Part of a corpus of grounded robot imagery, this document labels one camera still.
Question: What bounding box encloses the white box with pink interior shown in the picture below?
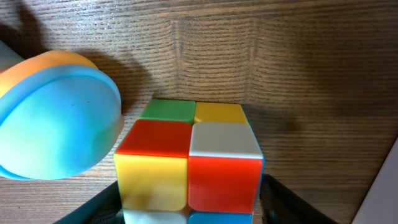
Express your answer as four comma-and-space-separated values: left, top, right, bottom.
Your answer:
352, 141, 398, 224

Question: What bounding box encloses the colourful two-by-two puzzle cube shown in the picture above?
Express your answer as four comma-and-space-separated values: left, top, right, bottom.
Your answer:
114, 99, 265, 224

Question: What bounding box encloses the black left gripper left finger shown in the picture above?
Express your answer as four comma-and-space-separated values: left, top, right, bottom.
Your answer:
55, 181, 124, 224

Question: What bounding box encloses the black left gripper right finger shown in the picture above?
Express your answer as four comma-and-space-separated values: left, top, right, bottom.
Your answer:
259, 174, 337, 224

